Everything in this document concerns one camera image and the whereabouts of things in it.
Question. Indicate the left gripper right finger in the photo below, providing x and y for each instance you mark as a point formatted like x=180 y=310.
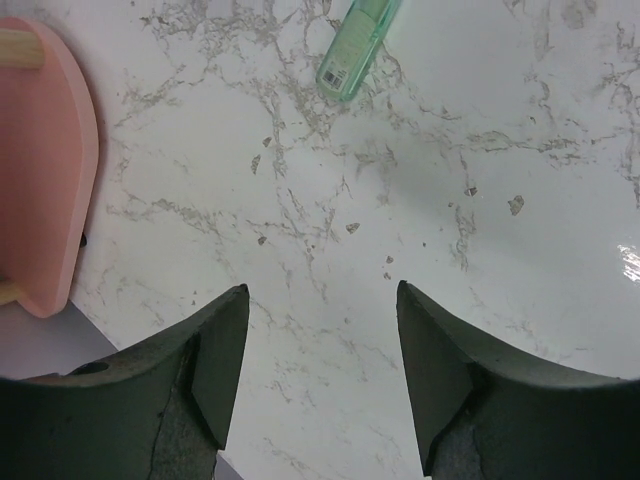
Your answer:
x=484 y=409

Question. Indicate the pink wooden tiered shelf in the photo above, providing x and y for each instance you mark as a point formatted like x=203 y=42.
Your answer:
x=49 y=160

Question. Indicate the green highlighter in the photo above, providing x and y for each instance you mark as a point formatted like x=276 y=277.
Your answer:
x=354 y=48

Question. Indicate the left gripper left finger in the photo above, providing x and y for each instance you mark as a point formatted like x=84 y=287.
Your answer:
x=159 y=409

